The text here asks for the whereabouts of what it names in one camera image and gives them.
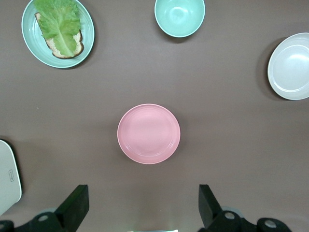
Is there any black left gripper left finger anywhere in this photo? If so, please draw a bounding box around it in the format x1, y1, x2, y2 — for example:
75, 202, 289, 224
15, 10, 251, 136
0, 185, 90, 232

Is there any pink plate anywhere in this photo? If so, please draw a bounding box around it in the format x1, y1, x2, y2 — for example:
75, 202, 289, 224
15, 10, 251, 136
117, 103, 181, 165

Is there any beige toaster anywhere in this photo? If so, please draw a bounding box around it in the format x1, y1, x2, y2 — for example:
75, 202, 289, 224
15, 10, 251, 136
0, 139, 22, 216

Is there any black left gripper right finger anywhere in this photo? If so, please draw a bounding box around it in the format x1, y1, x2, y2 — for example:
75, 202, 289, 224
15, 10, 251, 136
198, 184, 292, 232

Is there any green plate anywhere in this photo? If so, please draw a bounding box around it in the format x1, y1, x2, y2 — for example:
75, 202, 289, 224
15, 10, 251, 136
21, 0, 95, 69

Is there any toasted bread slice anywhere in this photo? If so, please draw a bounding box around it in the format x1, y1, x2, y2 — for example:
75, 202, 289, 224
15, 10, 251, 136
34, 12, 85, 59

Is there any green bowl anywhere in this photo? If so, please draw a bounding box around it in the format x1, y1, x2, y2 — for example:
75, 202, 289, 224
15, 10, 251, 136
154, 0, 206, 38

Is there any green lettuce leaf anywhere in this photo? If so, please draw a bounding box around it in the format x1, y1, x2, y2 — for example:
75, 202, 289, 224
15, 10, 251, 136
32, 0, 82, 56

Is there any beige plate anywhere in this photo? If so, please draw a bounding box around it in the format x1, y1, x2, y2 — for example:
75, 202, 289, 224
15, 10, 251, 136
267, 32, 309, 101

